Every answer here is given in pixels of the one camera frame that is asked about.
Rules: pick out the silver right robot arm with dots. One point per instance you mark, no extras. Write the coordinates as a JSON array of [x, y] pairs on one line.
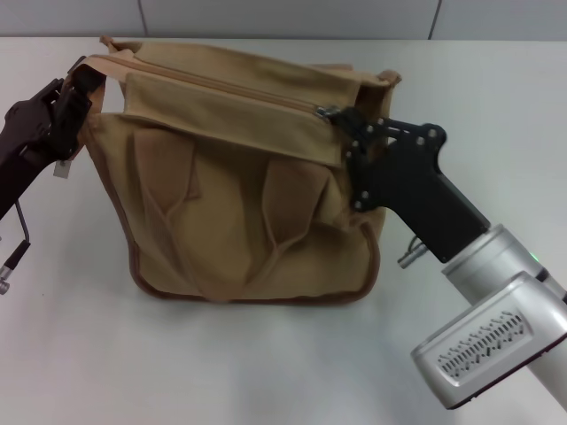
[[491, 261]]

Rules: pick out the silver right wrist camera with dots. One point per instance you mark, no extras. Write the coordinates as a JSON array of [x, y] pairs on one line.
[[487, 336]]

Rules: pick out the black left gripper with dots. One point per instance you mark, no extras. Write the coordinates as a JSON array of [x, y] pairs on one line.
[[40, 124]]

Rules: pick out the white bag label tag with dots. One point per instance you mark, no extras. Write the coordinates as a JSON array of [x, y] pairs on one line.
[[63, 169]]

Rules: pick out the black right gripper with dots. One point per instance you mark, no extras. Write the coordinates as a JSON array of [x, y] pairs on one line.
[[407, 177]]

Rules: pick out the khaki canvas food bag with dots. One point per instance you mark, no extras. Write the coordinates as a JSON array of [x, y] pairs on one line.
[[230, 186]]

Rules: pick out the metal zipper pull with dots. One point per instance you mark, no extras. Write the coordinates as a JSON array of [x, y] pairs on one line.
[[327, 111]]

